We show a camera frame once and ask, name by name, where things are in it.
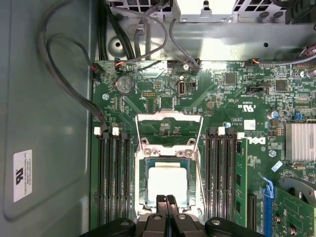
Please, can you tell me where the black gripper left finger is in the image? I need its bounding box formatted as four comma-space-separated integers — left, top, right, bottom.
82, 194, 169, 237

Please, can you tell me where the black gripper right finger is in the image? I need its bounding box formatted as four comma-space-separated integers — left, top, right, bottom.
167, 194, 250, 237

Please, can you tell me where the CPU with silver top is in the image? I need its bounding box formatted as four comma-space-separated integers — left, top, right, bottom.
144, 158, 192, 207

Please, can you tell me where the metal CPU socket cover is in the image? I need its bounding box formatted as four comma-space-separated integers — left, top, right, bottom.
135, 111, 204, 158

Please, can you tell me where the CPU socket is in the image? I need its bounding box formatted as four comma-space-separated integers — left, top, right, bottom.
134, 147, 205, 216

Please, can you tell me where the black expansion slot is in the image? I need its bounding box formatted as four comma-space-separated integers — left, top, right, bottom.
248, 195, 258, 230

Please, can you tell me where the blue expansion slot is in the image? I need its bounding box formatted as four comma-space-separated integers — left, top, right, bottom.
258, 172, 275, 237

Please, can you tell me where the RAM slot white clip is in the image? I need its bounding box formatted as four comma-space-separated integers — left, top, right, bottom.
111, 127, 122, 222
215, 127, 226, 222
94, 127, 104, 223

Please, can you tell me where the green RAM stick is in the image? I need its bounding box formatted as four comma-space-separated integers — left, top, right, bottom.
236, 137, 249, 224

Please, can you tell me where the graphics card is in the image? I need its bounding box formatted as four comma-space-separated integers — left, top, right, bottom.
270, 176, 316, 237

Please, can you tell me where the white board sticker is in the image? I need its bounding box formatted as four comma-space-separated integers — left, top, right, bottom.
243, 119, 257, 130

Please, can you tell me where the square black chip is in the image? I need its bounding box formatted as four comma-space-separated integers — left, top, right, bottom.
160, 96, 176, 109

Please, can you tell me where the green motherboard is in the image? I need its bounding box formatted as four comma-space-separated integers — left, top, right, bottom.
91, 59, 316, 237

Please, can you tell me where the black pin header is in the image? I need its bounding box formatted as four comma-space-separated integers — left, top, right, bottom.
141, 90, 157, 100

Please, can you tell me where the metal USB port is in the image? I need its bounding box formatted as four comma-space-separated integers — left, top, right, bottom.
177, 80, 188, 97

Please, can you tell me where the white case label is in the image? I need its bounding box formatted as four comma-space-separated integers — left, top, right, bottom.
12, 149, 33, 203

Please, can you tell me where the silver coin battery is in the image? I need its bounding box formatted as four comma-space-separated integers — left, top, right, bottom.
115, 75, 135, 96

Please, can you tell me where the silver finned heatsink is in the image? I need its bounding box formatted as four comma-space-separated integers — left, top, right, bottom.
285, 122, 316, 163

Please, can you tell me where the black PC case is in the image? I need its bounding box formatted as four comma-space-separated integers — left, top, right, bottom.
0, 0, 316, 237

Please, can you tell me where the metal drive cage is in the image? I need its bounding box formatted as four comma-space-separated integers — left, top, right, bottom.
108, 0, 316, 25

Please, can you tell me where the grey cable orange connector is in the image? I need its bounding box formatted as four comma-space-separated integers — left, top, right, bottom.
246, 53, 316, 67

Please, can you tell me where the grey braided cable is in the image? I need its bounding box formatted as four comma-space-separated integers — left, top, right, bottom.
168, 18, 202, 70

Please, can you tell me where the grey data cable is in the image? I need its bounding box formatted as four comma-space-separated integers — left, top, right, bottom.
116, 0, 171, 72

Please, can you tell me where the black sleeved fan cable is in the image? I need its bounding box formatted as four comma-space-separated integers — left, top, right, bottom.
48, 33, 102, 79
36, 0, 109, 135

